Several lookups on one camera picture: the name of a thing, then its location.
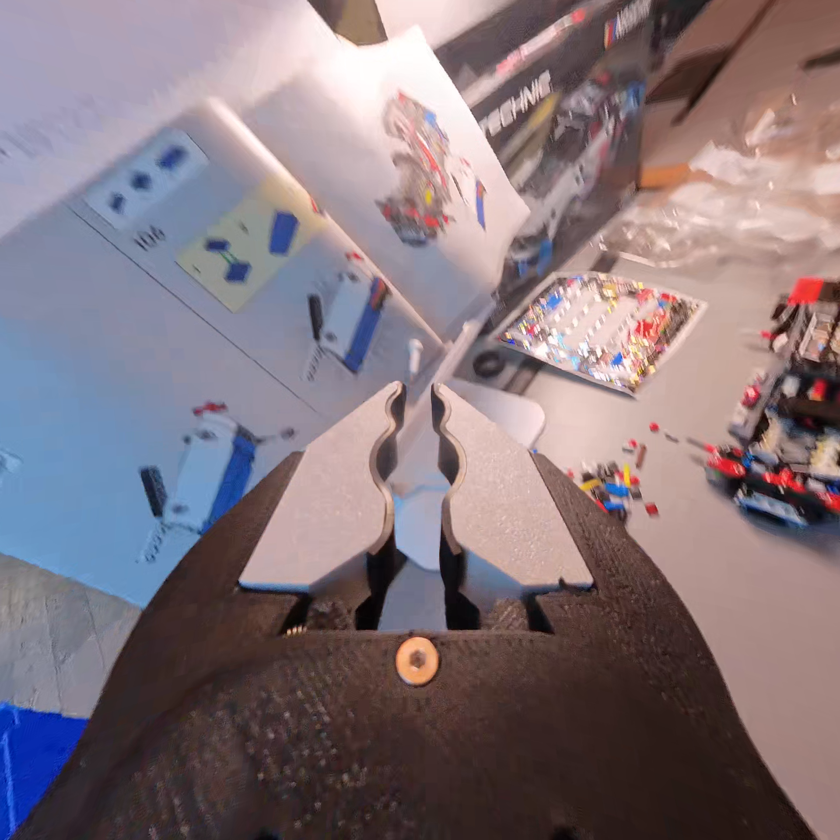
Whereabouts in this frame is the lego instruction booklet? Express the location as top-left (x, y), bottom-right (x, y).
top-left (0, 0), bottom-right (532, 608)

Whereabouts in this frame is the lego sticker sheet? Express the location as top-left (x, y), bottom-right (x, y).
top-left (495, 271), bottom-right (708, 398)

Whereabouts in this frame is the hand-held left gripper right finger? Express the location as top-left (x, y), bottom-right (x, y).
top-left (430, 382), bottom-right (595, 631)

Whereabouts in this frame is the partly built lego car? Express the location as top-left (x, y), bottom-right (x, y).
top-left (705, 276), bottom-right (840, 529)

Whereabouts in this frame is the pile of clear plastic bags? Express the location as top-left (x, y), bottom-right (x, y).
top-left (600, 92), bottom-right (840, 270)

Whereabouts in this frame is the blue plastic bin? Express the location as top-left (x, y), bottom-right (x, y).
top-left (0, 701), bottom-right (91, 840)

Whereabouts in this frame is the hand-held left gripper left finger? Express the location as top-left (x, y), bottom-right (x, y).
top-left (239, 382), bottom-right (408, 626)

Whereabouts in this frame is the pile of mixed lego pieces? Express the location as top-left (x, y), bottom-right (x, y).
top-left (564, 420), bottom-right (660, 526)

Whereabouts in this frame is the dark lego set box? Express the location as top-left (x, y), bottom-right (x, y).
top-left (433, 0), bottom-right (657, 309)

